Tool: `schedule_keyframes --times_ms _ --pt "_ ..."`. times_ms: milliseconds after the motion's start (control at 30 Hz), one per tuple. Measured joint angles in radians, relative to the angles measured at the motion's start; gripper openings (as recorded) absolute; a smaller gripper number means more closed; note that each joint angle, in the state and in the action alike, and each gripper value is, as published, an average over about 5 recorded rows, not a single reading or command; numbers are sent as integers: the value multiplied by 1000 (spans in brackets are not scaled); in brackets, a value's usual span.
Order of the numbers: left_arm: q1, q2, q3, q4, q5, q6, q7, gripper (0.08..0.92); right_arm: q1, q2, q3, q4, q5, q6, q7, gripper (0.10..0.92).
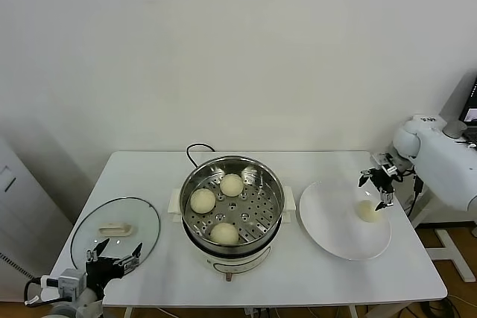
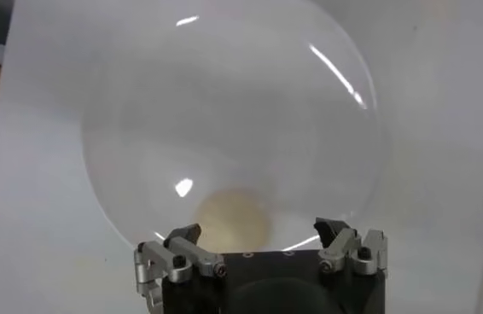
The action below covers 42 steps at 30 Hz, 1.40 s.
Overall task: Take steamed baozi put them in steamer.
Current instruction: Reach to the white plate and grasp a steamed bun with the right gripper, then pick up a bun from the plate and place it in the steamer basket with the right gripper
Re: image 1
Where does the perforated steel steamer basket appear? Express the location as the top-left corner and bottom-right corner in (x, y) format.
(169, 154), (298, 251)

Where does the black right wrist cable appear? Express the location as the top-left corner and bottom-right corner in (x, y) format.
(394, 168), (417, 182)

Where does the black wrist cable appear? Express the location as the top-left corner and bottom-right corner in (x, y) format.
(394, 168), (417, 182)
(23, 277), (44, 306)

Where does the white side desk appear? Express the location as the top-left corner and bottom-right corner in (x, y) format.
(404, 112), (477, 284)

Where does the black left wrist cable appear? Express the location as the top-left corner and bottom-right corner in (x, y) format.
(23, 277), (44, 306)

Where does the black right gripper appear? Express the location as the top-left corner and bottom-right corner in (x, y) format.
(358, 168), (397, 212)

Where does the black pot power cord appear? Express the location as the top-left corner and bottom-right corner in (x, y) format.
(185, 142), (217, 168)

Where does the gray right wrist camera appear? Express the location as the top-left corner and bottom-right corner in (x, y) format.
(370, 151), (400, 176)

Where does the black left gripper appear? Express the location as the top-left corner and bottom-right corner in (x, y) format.
(84, 238), (144, 290)

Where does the white steamed baozi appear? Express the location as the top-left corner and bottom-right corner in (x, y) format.
(210, 221), (240, 246)
(190, 188), (217, 214)
(356, 200), (382, 223)
(219, 173), (244, 198)

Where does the cream electric pot base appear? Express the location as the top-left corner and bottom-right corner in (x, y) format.
(168, 198), (299, 282)

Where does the black power adapter cable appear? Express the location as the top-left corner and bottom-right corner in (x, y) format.
(404, 179), (424, 219)

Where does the round glass pot lid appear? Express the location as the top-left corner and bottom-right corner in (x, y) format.
(70, 196), (162, 270)

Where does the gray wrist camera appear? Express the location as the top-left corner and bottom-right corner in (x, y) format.
(370, 151), (400, 176)
(40, 268), (88, 299)

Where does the dark laptop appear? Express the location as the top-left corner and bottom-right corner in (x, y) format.
(457, 71), (477, 140)

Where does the gray cylinder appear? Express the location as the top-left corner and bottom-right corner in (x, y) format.
(443, 119), (467, 140)

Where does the white round plate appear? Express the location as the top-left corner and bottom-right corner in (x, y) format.
(298, 179), (394, 261)

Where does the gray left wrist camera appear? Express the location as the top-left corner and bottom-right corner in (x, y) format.
(40, 268), (88, 299)

